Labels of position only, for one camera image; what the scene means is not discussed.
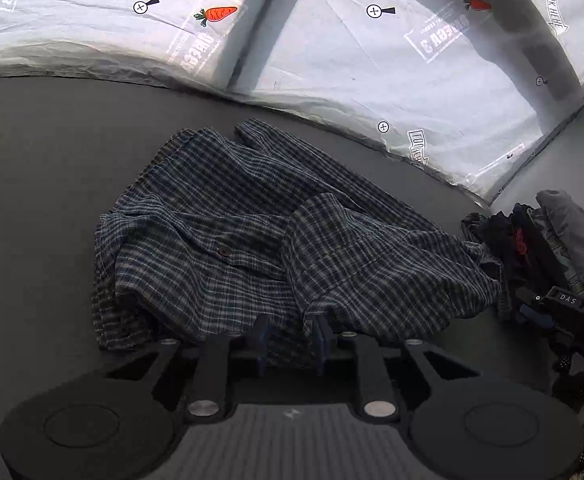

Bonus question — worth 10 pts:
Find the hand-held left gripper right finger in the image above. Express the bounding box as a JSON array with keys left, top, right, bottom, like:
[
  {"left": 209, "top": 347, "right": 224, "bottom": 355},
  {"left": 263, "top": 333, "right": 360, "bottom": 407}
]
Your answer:
[{"left": 312, "top": 312, "right": 478, "bottom": 422}]

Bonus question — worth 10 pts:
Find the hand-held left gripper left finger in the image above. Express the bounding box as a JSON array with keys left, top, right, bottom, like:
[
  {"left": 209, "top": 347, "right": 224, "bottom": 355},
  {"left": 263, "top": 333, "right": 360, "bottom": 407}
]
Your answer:
[{"left": 103, "top": 312, "right": 275, "bottom": 422}]

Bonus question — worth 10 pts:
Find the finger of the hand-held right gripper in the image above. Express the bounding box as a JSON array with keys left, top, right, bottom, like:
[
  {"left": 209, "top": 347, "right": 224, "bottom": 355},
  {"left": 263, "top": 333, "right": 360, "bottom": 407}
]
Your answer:
[{"left": 514, "top": 287, "right": 555, "bottom": 332}]

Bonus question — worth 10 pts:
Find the blue plaid button shirt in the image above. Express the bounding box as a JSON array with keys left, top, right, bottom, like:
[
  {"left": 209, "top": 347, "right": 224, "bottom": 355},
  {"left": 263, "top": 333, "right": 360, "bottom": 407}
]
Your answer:
[{"left": 91, "top": 119, "right": 503, "bottom": 367}]

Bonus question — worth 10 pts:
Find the black garment red print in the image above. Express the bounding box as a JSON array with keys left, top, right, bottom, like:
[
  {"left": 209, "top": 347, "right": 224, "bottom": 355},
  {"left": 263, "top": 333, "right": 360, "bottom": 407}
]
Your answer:
[{"left": 476, "top": 203, "right": 572, "bottom": 311}]

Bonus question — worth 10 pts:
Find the blue striped garment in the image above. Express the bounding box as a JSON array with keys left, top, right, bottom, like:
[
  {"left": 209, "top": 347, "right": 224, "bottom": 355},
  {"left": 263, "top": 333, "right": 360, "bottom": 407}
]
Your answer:
[{"left": 460, "top": 212, "right": 520, "bottom": 322}]

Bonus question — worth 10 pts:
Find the printed translucent plastic sheet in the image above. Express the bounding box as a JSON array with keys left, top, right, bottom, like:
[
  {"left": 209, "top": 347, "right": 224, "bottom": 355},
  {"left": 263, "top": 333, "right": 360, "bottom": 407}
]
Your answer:
[{"left": 0, "top": 0, "right": 584, "bottom": 207}]

